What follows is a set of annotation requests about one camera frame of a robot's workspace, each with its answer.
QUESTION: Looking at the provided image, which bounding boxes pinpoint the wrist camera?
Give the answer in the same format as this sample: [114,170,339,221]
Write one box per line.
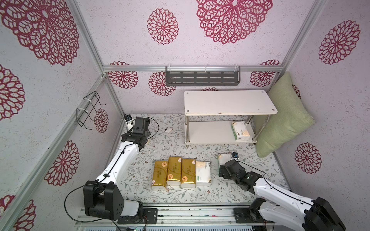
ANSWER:
[231,152,239,160]
[124,114,133,122]

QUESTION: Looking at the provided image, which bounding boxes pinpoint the gold tissue pack middle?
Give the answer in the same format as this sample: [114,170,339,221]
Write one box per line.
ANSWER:
[166,157,182,186]

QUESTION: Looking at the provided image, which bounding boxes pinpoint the white tissue pack beside gold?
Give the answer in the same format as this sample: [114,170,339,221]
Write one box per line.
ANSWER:
[196,161,212,186]

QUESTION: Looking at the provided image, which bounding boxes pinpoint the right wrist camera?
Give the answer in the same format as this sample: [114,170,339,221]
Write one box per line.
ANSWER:
[231,152,239,160]

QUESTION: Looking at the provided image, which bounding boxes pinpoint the black wire wall rack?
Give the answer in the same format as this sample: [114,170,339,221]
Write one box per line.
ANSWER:
[76,91,106,130]

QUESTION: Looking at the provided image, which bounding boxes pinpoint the green pillow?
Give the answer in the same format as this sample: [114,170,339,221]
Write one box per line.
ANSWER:
[255,72,315,158]

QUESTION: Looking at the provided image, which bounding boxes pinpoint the white tissue pack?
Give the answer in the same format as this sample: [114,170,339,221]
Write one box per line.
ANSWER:
[231,121,251,141]
[196,161,212,186]
[218,154,232,166]

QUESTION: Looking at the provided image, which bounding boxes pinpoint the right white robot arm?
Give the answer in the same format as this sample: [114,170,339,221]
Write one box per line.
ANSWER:
[219,159,346,231]

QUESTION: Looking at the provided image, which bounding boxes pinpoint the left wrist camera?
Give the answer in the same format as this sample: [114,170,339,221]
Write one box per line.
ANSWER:
[124,114,133,122]

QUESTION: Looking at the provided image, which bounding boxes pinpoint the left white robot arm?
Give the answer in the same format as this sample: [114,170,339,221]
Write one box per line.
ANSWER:
[83,117,151,221]

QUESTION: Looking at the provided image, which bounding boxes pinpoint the gold tissue pack right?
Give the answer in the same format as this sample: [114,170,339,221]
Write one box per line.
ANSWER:
[181,159,196,188]

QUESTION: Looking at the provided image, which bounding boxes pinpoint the gold tissue pack left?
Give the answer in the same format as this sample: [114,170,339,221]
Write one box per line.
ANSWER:
[151,160,168,191]

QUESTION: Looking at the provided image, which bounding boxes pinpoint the grey wall-mounted rack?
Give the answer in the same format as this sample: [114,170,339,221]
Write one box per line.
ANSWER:
[165,67,241,87]

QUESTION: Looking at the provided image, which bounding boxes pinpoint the metal base rail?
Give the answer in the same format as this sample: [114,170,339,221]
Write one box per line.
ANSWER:
[75,204,278,231]

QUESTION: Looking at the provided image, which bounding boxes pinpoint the white two-tier shelf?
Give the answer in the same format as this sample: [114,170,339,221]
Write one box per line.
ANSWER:
[184,90,278,145]

